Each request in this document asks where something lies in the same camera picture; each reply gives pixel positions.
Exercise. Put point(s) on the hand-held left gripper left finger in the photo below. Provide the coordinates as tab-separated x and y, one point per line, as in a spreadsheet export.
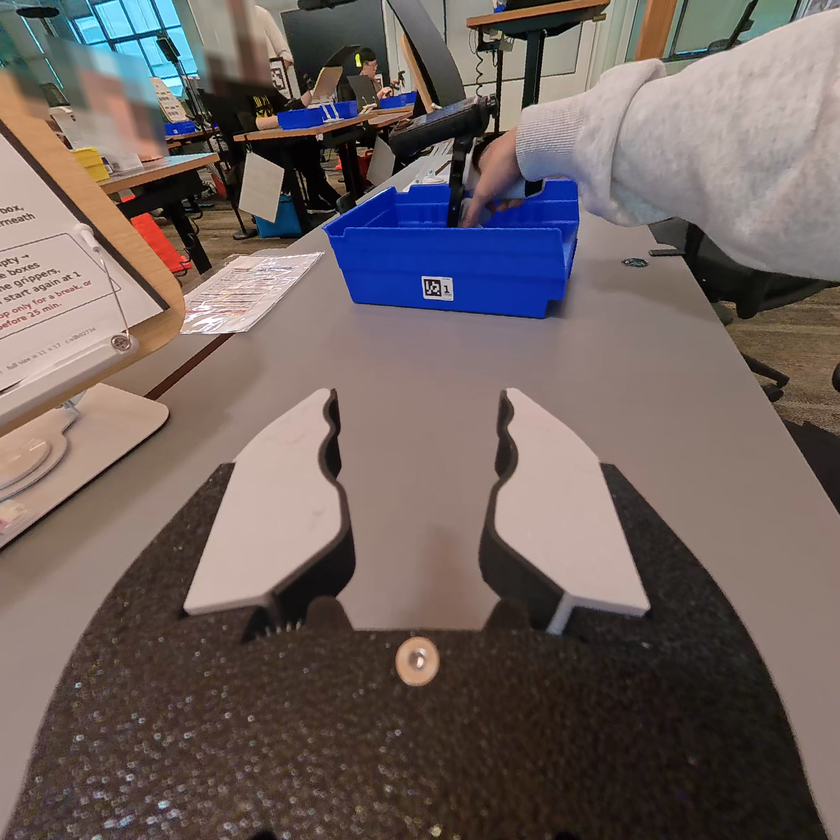
269	518

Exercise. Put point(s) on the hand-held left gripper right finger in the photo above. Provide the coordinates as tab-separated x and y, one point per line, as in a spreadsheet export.
564	518

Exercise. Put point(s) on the blue plastic bin white tag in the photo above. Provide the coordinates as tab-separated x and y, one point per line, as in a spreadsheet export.
394	262

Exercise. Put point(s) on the person's right forearm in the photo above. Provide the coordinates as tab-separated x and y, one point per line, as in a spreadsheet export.
689	131

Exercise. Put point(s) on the person's right hand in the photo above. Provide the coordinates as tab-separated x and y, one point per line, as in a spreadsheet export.
499	170

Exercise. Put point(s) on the grey hanging card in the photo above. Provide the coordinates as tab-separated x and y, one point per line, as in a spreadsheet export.
261	187
380	164

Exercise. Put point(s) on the black curved panel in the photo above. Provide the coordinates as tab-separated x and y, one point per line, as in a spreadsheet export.
433	52

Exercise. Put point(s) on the wooden document stand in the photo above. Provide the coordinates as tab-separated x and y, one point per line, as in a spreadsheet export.
326	82

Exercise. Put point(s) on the wooden edged office desk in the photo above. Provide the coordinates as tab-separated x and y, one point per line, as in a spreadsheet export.
157	167
295	131

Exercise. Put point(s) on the large black screen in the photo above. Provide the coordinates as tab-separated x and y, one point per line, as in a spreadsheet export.
328	33

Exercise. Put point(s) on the wooden top standing desk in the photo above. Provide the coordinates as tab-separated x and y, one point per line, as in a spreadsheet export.
538	13

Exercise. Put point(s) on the blue storage crate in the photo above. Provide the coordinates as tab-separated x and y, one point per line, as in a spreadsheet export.
282	220

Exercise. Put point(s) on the instruction sheet on wooden stand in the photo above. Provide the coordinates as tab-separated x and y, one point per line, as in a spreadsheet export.
98	433

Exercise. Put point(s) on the laminated paper sheet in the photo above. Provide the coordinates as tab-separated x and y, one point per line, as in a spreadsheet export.
249	289

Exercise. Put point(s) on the wooden pillar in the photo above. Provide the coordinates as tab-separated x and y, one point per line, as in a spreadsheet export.
655	29

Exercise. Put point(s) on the red bag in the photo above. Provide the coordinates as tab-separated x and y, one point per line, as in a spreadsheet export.
157	243

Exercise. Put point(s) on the black office chair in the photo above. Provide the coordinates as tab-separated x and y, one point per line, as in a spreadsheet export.
754	282

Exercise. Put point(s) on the printed instruction sheet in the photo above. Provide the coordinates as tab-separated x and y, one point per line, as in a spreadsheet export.
46	275

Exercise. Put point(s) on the yellow box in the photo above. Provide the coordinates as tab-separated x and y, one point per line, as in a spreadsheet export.
92	164

